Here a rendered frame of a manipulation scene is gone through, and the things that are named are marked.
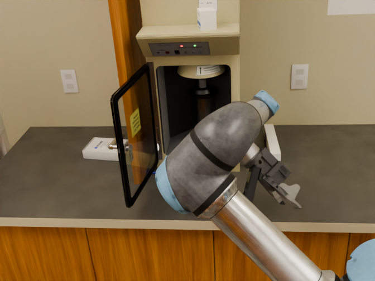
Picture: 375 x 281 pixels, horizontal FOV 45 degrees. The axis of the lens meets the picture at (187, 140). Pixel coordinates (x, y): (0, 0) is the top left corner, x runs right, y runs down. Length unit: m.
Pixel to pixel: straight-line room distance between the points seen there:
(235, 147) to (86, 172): 1.05
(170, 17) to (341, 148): 0.89
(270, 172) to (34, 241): 0.89
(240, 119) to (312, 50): 1.16
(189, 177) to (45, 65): 1.41
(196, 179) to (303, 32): 1.22
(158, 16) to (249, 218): 0.84
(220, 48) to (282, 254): 0.77
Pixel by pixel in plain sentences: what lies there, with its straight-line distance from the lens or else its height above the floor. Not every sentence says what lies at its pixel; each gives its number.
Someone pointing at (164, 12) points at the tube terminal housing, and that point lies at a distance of 1.53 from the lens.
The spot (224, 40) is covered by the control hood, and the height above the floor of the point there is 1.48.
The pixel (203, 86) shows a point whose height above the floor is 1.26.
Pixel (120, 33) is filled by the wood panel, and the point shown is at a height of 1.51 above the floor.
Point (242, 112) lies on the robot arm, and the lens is 0.91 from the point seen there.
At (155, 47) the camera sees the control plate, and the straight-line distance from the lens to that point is 1.48.
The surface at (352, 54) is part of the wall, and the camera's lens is 2.06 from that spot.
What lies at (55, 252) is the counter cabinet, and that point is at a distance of 1.78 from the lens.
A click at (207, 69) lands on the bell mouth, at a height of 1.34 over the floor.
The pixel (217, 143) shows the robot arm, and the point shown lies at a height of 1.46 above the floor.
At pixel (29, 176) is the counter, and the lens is 1.90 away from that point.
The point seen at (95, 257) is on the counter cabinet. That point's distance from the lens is 1.74.
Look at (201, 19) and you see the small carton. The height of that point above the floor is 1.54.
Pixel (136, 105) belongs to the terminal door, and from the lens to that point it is 1.48.
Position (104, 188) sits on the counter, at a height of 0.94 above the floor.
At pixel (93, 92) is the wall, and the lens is 2.16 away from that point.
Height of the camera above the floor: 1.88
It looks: 28 degrees down
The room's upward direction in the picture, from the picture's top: 4 degrees counter-clockwise
